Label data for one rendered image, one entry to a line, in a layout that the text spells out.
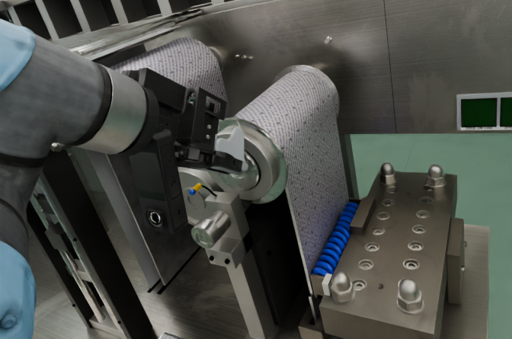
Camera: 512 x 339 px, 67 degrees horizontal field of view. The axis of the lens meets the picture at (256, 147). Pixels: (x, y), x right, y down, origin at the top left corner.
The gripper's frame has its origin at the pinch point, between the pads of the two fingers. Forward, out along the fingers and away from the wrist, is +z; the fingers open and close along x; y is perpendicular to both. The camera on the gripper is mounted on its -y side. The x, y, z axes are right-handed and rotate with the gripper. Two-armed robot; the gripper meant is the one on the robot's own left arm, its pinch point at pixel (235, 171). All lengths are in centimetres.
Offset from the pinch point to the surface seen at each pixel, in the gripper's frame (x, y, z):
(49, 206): 36.2, -8.5, -3.2
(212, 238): 3.3, -9.5, 1.6
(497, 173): -33, 39, 243
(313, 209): -4.5, -3.5, 18.3
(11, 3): 95, 48, 7
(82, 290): 39.5, -24.6, 9.4
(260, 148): -3.0, 3.5, 1.2
